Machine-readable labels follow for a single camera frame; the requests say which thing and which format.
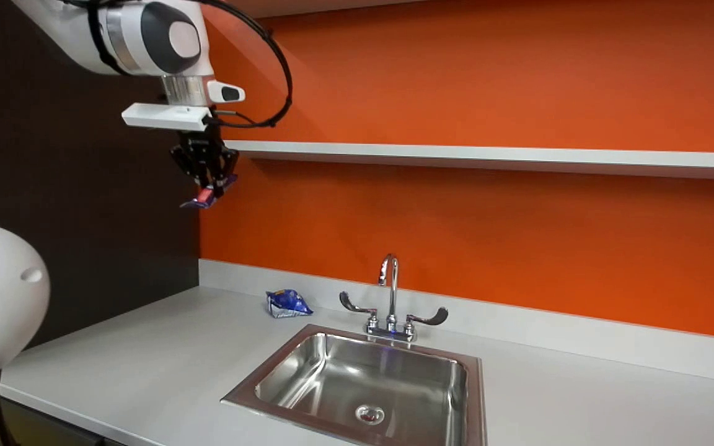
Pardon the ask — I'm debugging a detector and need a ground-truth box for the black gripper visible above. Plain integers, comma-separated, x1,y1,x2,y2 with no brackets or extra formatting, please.
169,126,240,201

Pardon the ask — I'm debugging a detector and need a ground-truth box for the blue crumpled cloth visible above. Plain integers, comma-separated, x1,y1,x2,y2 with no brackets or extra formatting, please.
262,288,315,321

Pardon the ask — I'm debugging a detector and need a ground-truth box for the stainless steel sink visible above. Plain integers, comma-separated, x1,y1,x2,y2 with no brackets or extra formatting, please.
221,321,488,446

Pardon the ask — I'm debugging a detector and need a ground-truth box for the round sink drain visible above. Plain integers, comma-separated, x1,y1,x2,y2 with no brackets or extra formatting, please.
353,401,386,425

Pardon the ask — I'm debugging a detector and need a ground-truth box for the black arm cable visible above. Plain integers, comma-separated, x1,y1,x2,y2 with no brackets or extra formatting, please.
195,0,294,131

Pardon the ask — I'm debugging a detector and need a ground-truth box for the chrome faucet with handles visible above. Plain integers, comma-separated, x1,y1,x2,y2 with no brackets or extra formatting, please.
338,252,451,347

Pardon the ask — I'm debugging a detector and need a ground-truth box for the white wall shelf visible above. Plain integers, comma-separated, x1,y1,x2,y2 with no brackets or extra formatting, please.
221,135,714,184

